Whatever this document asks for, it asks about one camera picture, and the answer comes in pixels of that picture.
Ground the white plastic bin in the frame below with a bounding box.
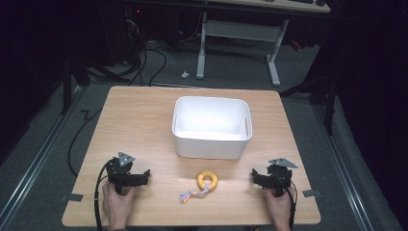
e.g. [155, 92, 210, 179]
[171, 95, 254, 161]

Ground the black floor cable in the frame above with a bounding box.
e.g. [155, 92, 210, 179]
[66, 109, 104, 178]

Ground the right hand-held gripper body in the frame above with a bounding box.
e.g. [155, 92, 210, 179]
[260, 157, 299, 198]

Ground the metal floor rail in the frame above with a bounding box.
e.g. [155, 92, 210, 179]
[312, 104, 376, 231]
[0, 86, 85, 225]

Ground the white frame desk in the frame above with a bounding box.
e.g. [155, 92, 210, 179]
[195, 0, 332, 88]

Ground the bundle of black cables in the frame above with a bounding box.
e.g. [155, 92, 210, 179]
[113, 18, 168, 88]

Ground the person's right hand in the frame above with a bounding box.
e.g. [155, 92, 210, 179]
[263, 182, 296, 231]

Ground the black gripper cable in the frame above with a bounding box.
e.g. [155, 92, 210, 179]
[274, 172, 298, 231]
[93, 159, 115, 231]

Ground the person's left hand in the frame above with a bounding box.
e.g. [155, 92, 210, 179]
[101, 181, 138, 231]

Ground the yellow ring rope toy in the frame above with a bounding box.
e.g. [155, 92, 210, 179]
[179, 170, 219, 205]

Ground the black metal stand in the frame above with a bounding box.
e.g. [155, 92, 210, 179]
[60, 57, 131, 116]
[278, 72, 339, 137]

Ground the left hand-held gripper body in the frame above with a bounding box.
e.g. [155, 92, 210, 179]
[106, 151, 144, 195]

